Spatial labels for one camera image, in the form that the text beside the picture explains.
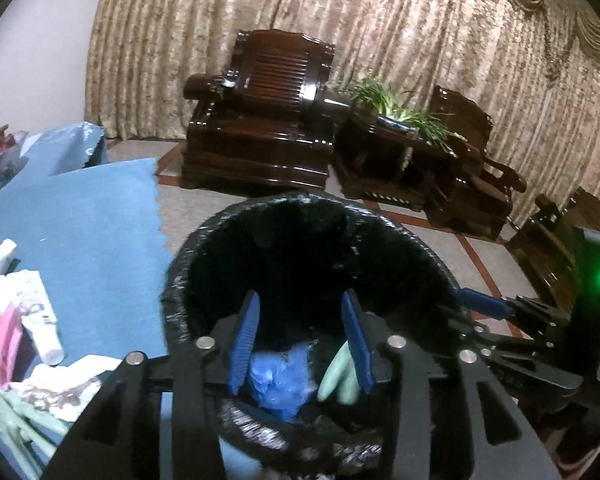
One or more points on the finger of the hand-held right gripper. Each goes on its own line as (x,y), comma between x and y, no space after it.
(467,327)
(480,303)

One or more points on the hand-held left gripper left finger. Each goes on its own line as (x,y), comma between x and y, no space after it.
(243,340)

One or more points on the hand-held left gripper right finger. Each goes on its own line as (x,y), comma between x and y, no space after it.
(356,340)

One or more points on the trash bin with black bag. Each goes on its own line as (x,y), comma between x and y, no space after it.
(190,260)

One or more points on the blue plastic glove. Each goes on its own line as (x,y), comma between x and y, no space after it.
(275,380)

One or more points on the dark wooden chair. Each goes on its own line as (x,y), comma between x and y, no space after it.
(545,255)

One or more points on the dark wooden armchair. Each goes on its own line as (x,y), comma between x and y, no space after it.
(472,190)
(270,125)

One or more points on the dark wooden side table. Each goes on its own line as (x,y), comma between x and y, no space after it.
(380,170)

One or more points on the patterned crumpled paper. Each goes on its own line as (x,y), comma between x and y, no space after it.
(65,385)

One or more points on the green potted plant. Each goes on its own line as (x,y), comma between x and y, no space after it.
(405,110)

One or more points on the white tube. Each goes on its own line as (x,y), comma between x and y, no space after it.
(35,305)

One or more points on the pink plastic item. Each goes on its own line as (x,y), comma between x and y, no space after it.
(6,345)

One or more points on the beige patterned curtain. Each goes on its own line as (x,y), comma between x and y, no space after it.
(405,25)

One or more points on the glass fruit bowl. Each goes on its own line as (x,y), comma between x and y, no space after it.
(2,170)

